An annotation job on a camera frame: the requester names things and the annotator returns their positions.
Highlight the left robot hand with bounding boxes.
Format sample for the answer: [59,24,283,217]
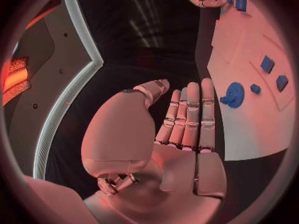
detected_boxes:
[80,78,228,224]

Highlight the blue rectangular block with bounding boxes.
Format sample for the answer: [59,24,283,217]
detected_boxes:
[234,0,248,12]

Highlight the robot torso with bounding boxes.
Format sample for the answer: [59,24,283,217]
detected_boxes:
[3,0,105,181]

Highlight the blue angular block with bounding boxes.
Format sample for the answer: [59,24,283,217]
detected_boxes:
[275,75,290,93]

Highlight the white task board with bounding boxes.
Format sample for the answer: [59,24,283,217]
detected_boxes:
[206,0,296,161]

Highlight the blue gear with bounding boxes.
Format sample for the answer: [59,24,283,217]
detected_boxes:
[219,82,246,109]

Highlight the glowing light bar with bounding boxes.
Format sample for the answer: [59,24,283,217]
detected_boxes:
[1,56,32,107]

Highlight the blue square block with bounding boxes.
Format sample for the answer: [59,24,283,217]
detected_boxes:
[260,55,276,73]

